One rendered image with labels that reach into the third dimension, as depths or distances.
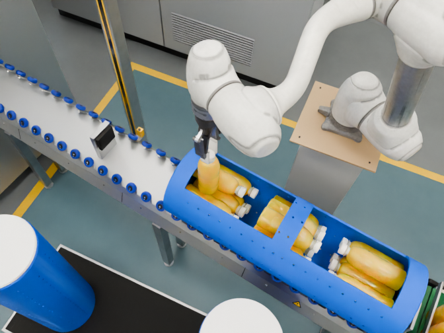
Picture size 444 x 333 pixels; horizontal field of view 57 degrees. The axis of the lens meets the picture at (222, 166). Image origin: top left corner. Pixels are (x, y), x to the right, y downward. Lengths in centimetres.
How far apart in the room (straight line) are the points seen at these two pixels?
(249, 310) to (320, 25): 91
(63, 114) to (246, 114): 130
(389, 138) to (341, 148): 27
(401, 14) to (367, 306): 83
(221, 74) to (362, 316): 87
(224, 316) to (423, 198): 199
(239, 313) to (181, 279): 114
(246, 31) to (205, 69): 206
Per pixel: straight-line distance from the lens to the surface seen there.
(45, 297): 185
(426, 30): 114
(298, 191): 220
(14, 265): 161
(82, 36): 380
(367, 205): 290
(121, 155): 182
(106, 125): 173
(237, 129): 85
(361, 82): 168
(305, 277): 136
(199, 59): 90
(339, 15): 113
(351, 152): 181
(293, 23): 277
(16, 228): 166
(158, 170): 176
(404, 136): 160
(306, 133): 181
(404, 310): 138
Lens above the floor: 244
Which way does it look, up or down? 59 degrees down
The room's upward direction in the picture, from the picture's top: 4 degrees clockwise
